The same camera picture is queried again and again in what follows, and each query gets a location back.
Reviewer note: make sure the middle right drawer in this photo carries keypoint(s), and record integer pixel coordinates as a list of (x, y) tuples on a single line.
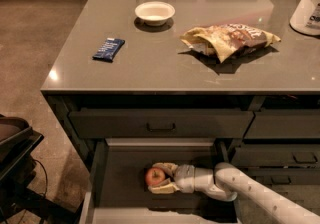
[(276, 156)]

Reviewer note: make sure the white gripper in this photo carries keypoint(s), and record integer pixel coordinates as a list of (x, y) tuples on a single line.
[(184, 178)]

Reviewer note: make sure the bottom right drawer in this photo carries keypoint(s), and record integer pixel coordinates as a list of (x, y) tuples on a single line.
[(280, 176)]

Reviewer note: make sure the white plastic canister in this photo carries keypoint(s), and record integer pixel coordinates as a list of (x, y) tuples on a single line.
[(306, 18)]

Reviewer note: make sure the open middle drawer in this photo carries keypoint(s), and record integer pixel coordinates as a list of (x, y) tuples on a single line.
[(117, 193)]

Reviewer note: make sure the red apple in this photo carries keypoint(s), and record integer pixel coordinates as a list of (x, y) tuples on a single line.
[(154, 176)]

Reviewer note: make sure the top right drawer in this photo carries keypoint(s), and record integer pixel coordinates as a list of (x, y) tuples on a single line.
[(285, 124)]

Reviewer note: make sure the white bowl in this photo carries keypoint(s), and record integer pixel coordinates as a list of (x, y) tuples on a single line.
[(154, 13)]

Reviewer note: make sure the blue snack bar wrapper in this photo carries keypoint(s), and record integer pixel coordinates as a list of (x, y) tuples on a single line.
[(108, 50)]

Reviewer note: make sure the crumpled chip bag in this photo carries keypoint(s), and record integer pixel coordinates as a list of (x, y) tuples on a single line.
[(226, 40)]

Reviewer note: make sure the top left drawer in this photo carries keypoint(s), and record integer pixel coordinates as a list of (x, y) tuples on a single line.
[(166, 123)]

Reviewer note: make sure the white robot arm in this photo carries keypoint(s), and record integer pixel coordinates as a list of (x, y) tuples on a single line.
[(224, 182)]

